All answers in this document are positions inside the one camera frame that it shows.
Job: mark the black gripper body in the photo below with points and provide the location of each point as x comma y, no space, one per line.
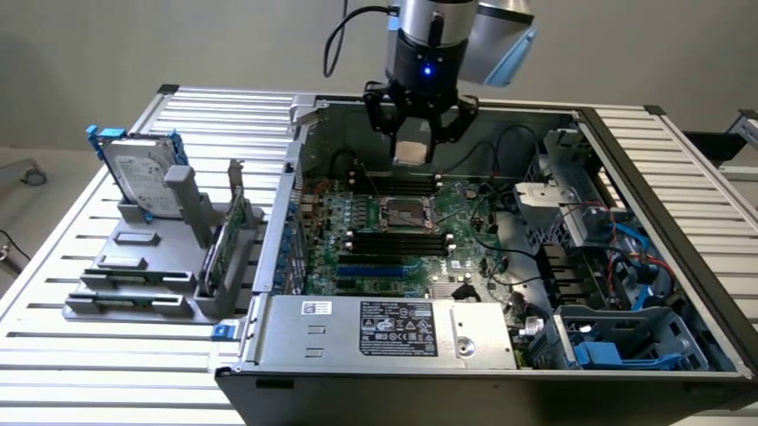
424,71

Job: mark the silver CPU chip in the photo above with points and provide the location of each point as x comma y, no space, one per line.
410,151

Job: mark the CPU socket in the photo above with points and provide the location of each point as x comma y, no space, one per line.
409,213

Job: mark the black RAM slot bank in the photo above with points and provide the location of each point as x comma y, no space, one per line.
400,243
394,182

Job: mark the metal disk bay cage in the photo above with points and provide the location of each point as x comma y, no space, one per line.
545,199

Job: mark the green motherboard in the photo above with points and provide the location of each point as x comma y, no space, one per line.
468,242

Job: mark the black expansion slot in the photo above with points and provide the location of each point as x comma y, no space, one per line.
373,260

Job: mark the blue expansion slot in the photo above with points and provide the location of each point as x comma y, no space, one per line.
370,270

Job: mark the silver chipset heatsink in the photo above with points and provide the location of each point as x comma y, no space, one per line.
441,292

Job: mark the green graphics card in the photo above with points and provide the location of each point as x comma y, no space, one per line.
229,239

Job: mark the grey parts rack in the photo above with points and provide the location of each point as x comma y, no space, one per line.
166,262

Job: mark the grey power supply unit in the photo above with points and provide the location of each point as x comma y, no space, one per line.
356,333

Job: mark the blue plastic disk bay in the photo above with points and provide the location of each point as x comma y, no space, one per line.
628,328

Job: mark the blue case latch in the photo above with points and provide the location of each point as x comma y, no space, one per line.
219,333

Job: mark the grey caster wheel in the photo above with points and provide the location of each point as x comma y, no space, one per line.
33,175

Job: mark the open black PC case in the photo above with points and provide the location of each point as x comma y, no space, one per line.
414,399

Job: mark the hard disk with blue bracket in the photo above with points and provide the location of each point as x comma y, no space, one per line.
142,177

